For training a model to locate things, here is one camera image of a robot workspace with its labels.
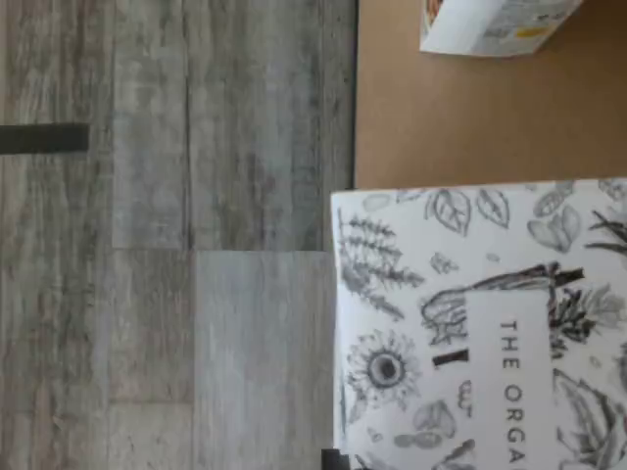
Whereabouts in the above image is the black metal shelf rack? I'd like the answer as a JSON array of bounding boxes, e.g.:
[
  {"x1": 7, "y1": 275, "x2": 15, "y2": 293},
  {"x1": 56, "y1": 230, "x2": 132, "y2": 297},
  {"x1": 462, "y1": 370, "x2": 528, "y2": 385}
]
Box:
[{"x1": 346, "y1": 0, "x2": 360, "y2": 192}]

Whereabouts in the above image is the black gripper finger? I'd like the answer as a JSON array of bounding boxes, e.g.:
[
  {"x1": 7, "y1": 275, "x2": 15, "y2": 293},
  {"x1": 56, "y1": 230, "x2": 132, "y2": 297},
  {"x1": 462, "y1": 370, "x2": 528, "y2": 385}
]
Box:
[{"x1": 319, "y1": 446, "x2": 353, "y2": 470}]

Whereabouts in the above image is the white box yellow strip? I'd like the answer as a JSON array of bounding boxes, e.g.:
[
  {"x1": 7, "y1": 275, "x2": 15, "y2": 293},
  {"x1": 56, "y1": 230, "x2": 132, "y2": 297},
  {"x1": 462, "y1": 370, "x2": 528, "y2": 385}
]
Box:
[{"x1": 328, "y1": 177, "x2": 627, "y2": 470}]

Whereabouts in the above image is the wooden shelf board with boxes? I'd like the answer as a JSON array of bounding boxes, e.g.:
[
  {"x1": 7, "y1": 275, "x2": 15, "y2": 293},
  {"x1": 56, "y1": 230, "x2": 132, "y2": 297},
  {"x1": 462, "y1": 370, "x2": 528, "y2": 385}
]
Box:
[{"x1": 353, "y1": 0, "x2": 627, "y2": 193}]

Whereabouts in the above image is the purely elizabeth banana nut box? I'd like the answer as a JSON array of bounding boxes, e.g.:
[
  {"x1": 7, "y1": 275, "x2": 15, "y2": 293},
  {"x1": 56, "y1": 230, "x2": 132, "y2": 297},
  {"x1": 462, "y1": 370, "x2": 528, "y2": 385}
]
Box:
[{"x1": 418, "y1": 0, "x2": 585, "y2": 57}]

